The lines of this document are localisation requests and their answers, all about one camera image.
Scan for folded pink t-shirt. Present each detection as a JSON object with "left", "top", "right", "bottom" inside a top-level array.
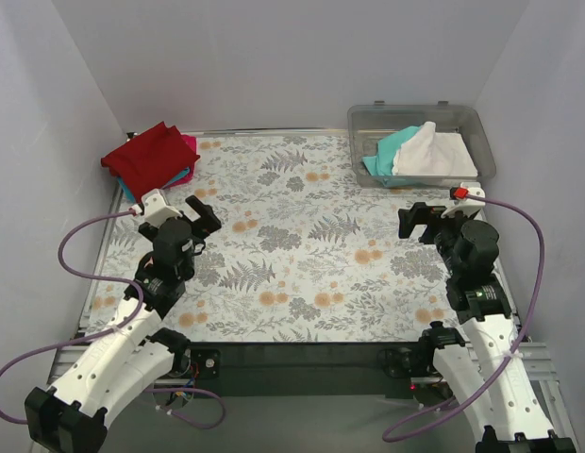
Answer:
[{"left": 162, "top": 135, "right": 200, "bottom": 189}]

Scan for teal t-shirt in bin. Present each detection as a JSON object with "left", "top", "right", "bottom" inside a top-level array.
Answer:
[{"left": 362, "top": 126, "right": 419, "bottom": 188}]

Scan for folded red t-shirt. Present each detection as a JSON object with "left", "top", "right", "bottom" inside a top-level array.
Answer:
[{"left": 100, "top": 122, "right": 185, "bottom": 202}]

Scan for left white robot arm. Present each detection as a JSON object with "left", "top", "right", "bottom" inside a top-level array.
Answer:
[{"left": 25, "top": 190, "right": 222, "bottom": 452}]

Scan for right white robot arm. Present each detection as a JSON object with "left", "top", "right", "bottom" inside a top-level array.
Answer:
[{"left": 398, "top": 200, "right": 576, "bottom": 452}]

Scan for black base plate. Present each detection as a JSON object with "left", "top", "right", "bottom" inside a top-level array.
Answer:
[{"left": 156, "top": 342, "right": 452, "bottom": 405}]

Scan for floral patterned table mat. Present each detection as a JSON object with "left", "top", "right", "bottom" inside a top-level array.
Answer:
[{"left": 82, "top": 134, "right": 523, "bottom": 344}]

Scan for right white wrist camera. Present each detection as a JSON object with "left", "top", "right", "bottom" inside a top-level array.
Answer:
[{"left": 442, "top": 183, "right": 485, "bottom": 218}]

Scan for aluminium frame rail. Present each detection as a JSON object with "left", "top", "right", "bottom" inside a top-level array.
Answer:
[{"left": 46, "top": 337, "right": 581, "bottom": 453}]

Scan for white Coca-Cola t-shirt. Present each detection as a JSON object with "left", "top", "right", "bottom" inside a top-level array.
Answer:
[{"left": 393, "top": 122, "right": 478, "bottom": 177}]

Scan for folded teal t-shirt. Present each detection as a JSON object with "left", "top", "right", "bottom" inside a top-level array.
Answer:
[{"left": 115, "top": 165, "right": 192, "bottom": 202}]

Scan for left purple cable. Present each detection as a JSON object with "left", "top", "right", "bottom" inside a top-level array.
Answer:
[{"left": 0, "top": 210, "right": 226, "bottom": 430}]

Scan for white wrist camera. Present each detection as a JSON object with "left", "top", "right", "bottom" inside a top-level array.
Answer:
[
  {"left": 442, "top": 183, "right": 485, "bottom": 218},
  {"left": 130, "top": 189, "right": 182, "bottom": 228}
]

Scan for clear plastic bin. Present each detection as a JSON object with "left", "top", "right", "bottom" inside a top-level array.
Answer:
[{"left": 347, "top": 102, "right": 497, "bottom": 188}]

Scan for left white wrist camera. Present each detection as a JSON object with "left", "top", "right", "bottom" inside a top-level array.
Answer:
[{"left": 130, "top": 189, "right": 182, "bottom": 228}]

